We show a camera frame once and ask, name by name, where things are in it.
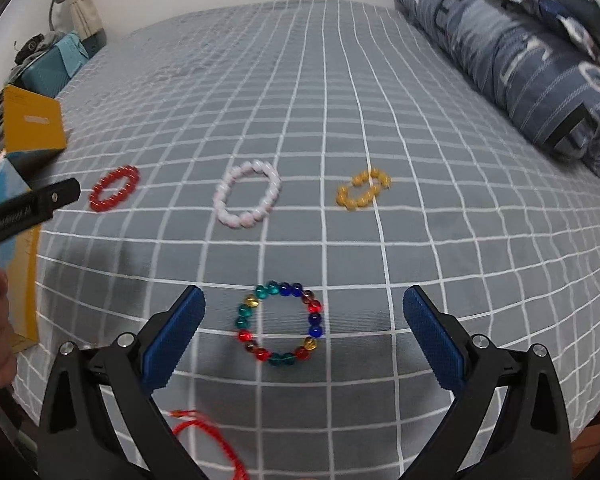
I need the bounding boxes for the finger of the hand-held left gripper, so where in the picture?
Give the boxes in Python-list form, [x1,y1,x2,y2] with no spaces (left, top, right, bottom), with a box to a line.
[27,177,81,221]

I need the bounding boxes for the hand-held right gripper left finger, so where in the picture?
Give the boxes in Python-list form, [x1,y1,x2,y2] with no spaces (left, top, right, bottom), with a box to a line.
[37,285,206,480]

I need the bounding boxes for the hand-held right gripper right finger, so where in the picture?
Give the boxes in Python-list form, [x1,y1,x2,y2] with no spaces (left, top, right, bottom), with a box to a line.
[402,285,571,480]

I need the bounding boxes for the red bead bracelet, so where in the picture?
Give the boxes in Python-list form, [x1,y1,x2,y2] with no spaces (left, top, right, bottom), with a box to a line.
[89,165,141,212]

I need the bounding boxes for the white cardboard box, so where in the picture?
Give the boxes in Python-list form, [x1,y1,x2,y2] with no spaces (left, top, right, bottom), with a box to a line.
[0,85,69,356]

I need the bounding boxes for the red string bracelet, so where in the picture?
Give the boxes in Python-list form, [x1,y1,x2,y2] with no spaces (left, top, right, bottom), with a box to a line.
[170,409,248,480]

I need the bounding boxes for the multicolour glass bead bracelet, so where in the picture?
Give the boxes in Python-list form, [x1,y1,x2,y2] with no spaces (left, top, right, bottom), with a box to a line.
[235,281,326,367]

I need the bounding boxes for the yellow bead bracelet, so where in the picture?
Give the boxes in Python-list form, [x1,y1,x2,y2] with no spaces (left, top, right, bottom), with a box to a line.
[335,168,393,212]

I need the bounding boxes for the white bead bracelet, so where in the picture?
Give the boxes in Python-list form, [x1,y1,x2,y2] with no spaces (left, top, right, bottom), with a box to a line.
[213,160,282,231]

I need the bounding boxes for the teal suitcase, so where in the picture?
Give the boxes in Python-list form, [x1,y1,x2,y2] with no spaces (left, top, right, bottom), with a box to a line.
[21,30,98,99]

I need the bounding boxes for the pile of dark gear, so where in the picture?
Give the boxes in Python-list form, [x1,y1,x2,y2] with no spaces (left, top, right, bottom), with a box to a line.
[11,31,58,63]

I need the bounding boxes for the beige curtain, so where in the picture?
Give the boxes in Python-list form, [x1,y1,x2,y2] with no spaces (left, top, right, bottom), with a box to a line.
[59,0,107,42]

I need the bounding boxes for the grey checked bed sheet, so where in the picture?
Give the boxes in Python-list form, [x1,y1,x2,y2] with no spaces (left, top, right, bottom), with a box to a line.
[10,0,600,480]

